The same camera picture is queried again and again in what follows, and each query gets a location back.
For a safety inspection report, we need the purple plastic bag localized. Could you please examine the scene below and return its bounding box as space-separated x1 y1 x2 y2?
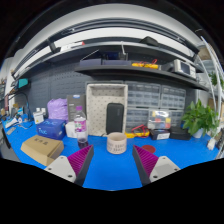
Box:
47 98 68 120

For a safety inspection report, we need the green potted plant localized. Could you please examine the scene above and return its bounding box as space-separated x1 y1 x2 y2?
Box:
182 100 219 138

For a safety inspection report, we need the white oscilloscope instrument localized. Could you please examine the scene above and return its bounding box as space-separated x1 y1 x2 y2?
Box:
174 59 196 78

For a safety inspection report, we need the dark grey product box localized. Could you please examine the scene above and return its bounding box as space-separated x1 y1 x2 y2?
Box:
67 95 86 121

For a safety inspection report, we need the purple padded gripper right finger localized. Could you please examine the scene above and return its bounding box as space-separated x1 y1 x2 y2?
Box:
132 145 180 186

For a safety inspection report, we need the black small box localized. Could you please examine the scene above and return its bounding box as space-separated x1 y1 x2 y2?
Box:
150 129 170 140

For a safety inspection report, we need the white small box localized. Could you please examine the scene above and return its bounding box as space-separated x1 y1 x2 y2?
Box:
65 122 77 138

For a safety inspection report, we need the beige ceramic cup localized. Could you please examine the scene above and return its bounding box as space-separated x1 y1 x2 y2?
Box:
107 132 127 154

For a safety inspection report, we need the beige pegboard tray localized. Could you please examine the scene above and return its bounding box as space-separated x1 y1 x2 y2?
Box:
86 83 128 136

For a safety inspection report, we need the clear plastic parts box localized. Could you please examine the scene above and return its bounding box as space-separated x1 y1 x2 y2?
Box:
147 110 171 130

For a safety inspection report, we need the black desk lamp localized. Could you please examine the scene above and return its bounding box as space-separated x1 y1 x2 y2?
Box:
8 92 32 121

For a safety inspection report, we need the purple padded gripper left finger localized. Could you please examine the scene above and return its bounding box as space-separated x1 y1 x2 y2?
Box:
45 145 94 186

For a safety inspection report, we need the black rectangular case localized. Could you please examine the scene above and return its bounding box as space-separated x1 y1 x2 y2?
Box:
106 103 124 134

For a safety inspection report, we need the grey drawer organizer cabinet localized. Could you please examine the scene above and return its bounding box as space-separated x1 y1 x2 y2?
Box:
126 81 186 132

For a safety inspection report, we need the yellow multimeter on shelf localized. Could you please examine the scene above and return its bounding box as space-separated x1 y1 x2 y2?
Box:
132 59 159 69

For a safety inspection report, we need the blue cardboard box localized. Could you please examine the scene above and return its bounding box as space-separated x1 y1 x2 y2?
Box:
36 119 66 140

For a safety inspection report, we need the clear bottle purple label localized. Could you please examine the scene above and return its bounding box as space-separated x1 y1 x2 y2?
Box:
74 106 88 149

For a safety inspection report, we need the brown cardboard box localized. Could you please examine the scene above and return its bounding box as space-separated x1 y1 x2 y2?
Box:
21 135 64 166

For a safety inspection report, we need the yellow red clamp tool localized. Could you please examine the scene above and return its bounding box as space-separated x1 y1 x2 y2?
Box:
125 125 150 138

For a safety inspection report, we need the red round coaster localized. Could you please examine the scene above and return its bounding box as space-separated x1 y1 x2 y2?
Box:
142 145 156 153

